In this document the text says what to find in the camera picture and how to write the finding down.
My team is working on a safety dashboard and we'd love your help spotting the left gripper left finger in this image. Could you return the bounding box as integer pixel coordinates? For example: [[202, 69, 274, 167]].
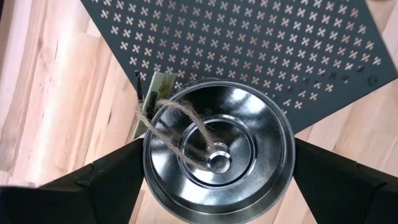
[[0, 138, 147, 224]]

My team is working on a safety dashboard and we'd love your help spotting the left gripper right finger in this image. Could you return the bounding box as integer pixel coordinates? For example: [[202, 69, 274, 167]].
[[294, 138, 398, 224]]

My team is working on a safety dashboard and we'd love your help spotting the silver lidded tin with twine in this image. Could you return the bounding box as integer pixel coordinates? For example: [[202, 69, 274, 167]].
[[132, 71, 296, 224]]

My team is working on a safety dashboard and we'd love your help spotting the black perforated metal shelf riser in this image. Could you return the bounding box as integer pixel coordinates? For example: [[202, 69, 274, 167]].
[[80, 0, 398, 134]]

